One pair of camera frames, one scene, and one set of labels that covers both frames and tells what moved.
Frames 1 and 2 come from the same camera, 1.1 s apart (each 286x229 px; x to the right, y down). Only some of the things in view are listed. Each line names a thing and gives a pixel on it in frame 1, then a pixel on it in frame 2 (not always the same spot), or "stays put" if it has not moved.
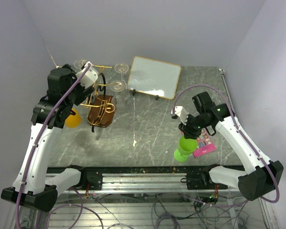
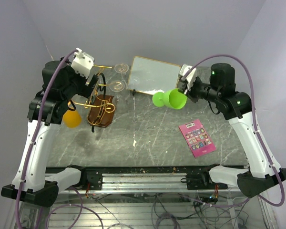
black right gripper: x=188 y=132 -> x=189 y=93
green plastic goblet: x=186 y=147 -> x=172 y=98
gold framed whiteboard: x=154 y=78 stays put
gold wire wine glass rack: x=100 y=106 stays put
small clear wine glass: x=121 y=68 stays put
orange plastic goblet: x=73 y=121 stays put
